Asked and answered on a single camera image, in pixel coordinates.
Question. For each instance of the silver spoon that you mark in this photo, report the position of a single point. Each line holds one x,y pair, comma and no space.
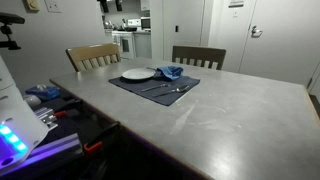
180,89

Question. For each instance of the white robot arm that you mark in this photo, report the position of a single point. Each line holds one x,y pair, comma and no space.
20,129

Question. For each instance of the white round plate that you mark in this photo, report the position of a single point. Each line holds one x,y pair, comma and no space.
138,74

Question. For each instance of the dark blue placemat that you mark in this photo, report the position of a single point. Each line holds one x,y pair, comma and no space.
135,86

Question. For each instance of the silver fork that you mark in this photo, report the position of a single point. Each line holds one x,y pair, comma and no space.
155,87

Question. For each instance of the blue crumpled napkin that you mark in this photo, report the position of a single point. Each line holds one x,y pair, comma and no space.
171,72

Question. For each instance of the white kitchen stove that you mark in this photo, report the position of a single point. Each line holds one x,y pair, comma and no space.
123,37

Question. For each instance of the dark wooden chair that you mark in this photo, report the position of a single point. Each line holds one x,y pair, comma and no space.
199,54

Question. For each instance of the microwave oven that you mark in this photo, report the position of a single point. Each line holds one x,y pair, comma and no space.
146,23

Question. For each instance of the light wooden chair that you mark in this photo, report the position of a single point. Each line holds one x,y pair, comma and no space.
97,55

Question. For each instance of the orange black clamp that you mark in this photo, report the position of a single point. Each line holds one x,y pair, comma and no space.
96,144

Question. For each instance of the blue tissue box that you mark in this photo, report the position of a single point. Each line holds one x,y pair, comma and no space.
44,92

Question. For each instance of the silver door handle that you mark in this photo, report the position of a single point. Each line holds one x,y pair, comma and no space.
255,32

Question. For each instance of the beige wall thermostat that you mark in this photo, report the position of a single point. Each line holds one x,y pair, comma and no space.
32,5

